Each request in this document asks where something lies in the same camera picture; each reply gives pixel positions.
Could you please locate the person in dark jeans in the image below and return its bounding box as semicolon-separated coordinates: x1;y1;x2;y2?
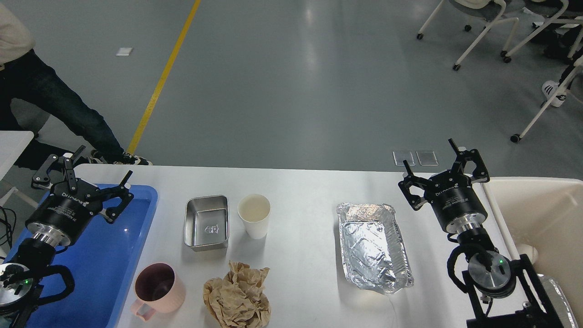
1;5;151;165

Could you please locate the white side table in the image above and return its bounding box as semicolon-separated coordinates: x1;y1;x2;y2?
0;131;38;208

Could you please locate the steel rectangular container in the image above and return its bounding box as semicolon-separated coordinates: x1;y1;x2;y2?
184;195;230;252

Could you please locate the crumpled brown paper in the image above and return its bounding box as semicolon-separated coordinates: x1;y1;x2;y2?
203;261;271;328

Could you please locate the pink mug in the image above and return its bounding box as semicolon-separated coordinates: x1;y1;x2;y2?
130;263;187;322

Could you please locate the floor outlet plate right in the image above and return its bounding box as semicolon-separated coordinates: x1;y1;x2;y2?
415;151;439;166

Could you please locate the white paper cup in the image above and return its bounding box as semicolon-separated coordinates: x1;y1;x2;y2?
237;194;271;240

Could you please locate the aluminium foil tray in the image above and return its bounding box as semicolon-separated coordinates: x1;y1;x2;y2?
337;203;414;295

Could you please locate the white sneaker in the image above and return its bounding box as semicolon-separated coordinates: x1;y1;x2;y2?
541;80;567;108

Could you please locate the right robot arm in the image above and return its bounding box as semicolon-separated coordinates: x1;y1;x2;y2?
399;139;563;328

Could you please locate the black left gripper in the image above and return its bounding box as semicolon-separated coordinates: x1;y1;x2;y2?
26;145;134;246

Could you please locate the white office chair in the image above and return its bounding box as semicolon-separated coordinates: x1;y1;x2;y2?
416;0;520;71

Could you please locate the floor outlet plate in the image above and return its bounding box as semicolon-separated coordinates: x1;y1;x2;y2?
415;151;439;166
392;151;416;167

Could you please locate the beige plastic bin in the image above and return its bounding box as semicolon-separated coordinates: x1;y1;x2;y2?
484;177;583;328

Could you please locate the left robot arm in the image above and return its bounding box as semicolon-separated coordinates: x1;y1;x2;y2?
1;146;134;328

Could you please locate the foil tray in bin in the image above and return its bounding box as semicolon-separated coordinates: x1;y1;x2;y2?
538;274;578;328

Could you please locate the floor outlet plate left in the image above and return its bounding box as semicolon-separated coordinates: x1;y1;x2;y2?
392;151;416;167

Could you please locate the white chair at right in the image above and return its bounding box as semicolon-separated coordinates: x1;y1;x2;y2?
510;56;583;143

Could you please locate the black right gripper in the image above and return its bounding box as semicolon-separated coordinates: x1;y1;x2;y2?
398;138;490;234

